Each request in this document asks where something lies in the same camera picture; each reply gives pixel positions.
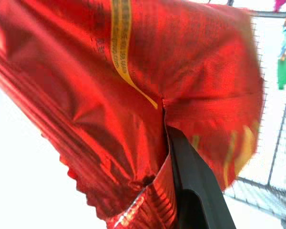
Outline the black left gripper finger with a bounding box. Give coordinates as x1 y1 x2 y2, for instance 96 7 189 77
167 125 237 229

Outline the red foil snack bag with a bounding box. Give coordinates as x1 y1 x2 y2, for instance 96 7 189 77
0 0 265 229

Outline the pink snack bag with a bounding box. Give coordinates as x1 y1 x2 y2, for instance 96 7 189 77
273 0 286 12

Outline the black wire grid rack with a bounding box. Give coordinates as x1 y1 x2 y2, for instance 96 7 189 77
206 0 286 225

